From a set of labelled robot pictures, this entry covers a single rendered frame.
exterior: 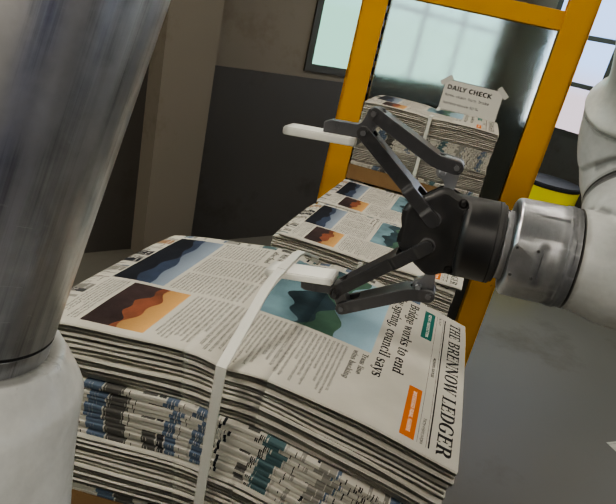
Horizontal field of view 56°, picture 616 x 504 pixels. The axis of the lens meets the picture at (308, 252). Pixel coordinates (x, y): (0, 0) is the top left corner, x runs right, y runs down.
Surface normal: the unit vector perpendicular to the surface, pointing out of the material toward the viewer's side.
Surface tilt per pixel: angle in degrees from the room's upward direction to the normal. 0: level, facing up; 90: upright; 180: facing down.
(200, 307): 7
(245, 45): 90
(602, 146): 103
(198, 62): 90
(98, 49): 93
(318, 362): 4
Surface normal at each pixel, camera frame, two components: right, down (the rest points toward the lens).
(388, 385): 0.33, -0.87
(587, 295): -0.48, 0.49
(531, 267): -0.27, 0.30
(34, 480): 0.91, 0.15
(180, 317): 0.10, -0.94
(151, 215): 0.62, 0.42
